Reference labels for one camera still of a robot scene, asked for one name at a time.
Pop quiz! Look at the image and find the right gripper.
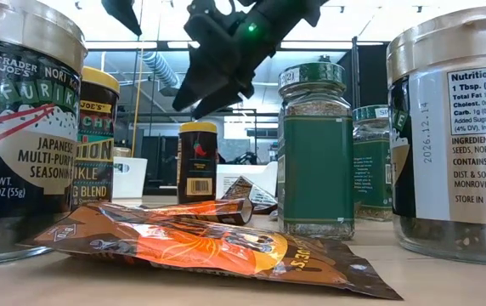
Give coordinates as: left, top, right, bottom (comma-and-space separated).
172, 0, 289, 119

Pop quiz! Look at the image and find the chili onion jar yellow lid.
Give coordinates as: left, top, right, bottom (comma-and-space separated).
71, 65, 121, 212
177, 122, 218, 205

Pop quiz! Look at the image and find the orange brown seasoning packet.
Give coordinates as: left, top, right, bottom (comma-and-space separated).
85, 197, 256, 226
17, 203, 404, 302

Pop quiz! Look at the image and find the green label spice jar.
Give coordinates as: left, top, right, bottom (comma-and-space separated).
352, 105, 393, 222
276, 61, 356, 241

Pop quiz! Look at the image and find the white plastic bin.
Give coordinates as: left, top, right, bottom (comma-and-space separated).
112, 156, 149, 200
216, 161, 279, 201

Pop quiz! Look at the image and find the long ceiling light fixture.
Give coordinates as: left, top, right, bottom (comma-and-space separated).
83, 40, 387, 52

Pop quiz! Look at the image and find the black partition curtain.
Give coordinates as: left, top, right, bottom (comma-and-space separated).
336, 36, 391, 110

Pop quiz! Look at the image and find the silver flexible ventilation duct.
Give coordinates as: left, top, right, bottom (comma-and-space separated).
140, 50, 181, 88

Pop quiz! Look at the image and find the yellow hanging cable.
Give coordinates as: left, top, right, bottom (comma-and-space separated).
131, 0, 144, 145

